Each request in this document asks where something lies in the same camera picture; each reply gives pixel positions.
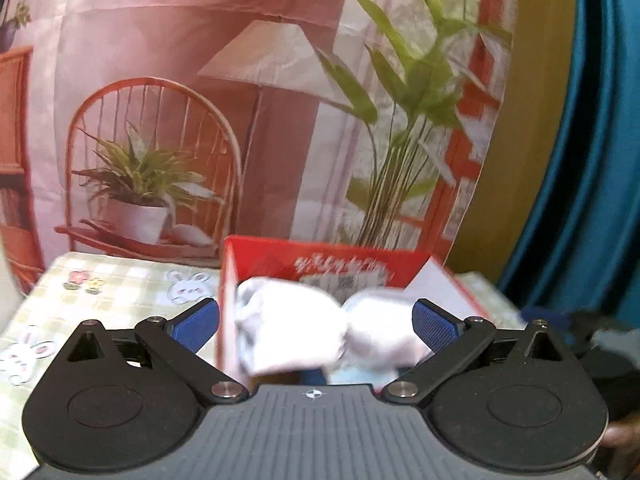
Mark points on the teal blue curtain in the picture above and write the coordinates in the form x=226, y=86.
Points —
x=600, y=135

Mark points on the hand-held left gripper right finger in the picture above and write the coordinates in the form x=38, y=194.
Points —
x=436, y=327

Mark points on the green checked bunny tablecloth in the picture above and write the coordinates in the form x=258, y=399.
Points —
x=100, y=290

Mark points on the person's right hand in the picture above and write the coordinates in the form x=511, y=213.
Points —
x=625, y=432

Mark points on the white soft cloth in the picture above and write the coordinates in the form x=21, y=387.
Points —
x=290, y=325

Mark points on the light blue cloth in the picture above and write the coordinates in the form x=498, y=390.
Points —
x=360, y=377

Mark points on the printed room scene backdrop cloth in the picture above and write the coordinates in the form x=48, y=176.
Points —
x=200, y=85

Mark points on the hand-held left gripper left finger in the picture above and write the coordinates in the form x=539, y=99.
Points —
x=196, y=324

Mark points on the red strawberry print cardboard box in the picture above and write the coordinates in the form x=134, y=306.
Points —
x=260, y=260

